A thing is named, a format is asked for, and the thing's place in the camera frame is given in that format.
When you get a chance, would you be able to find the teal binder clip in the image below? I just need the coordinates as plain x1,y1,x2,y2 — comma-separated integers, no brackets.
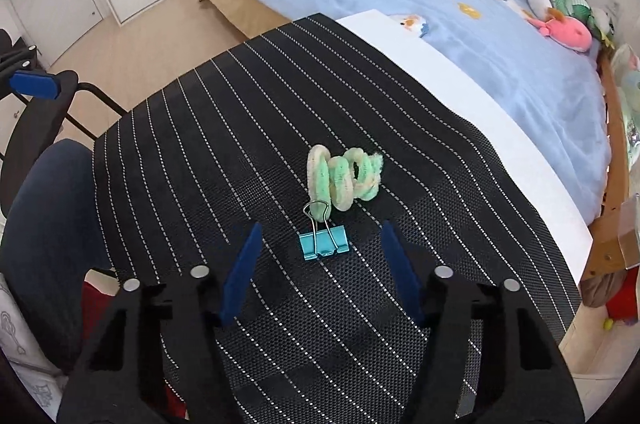
298,200,350,261

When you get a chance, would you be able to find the white printed cloth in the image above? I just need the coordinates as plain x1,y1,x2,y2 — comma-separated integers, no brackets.
0,273,67,411

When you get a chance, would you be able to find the black striped woven mat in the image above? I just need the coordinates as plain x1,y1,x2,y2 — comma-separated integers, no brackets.
92,13,584,424

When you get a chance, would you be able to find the bed with blue blanket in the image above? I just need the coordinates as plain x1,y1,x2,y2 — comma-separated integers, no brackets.
177,0,640,285

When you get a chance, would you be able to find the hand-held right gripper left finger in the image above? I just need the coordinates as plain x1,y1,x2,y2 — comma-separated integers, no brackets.
57,221,265,424

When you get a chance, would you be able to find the person's leg in jeans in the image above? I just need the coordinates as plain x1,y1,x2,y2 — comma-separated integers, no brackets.
0,138,117,376

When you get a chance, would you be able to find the red box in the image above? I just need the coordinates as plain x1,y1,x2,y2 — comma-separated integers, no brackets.
604,266,640,323

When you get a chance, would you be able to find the pink fish plush toy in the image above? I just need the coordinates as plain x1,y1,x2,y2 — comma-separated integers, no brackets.
529,14,594,53

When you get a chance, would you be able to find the green fuzzy twisted wire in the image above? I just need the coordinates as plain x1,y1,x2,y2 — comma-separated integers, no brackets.
305,145,385,213

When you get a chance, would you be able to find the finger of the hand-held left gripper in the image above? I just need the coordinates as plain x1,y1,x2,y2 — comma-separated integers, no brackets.
0,28,40,72
9,70,81,102

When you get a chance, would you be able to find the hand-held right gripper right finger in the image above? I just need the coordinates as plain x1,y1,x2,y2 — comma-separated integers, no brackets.
380,221,586,424

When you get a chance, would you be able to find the green plush toy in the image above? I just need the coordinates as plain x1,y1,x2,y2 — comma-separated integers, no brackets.
549,0,615,43

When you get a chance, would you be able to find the black chair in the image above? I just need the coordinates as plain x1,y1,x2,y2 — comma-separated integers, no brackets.
0,71,129,217

